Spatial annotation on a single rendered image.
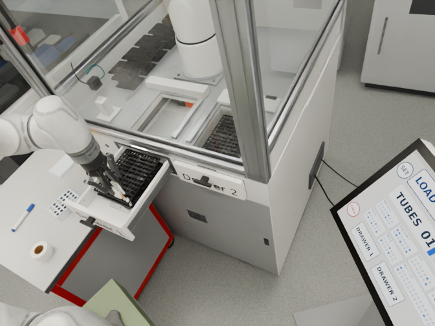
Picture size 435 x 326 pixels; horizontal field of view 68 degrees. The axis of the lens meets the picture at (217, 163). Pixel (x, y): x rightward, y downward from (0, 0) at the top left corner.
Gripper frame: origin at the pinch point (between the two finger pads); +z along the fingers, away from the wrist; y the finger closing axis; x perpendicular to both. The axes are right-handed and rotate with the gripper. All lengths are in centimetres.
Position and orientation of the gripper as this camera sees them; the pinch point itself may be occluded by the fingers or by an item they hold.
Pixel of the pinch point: (116, 189)
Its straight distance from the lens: 120.7
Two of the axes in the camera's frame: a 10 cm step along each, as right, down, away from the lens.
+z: 1.9, 6.0, 7.8
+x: -8.8, -2.5, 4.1
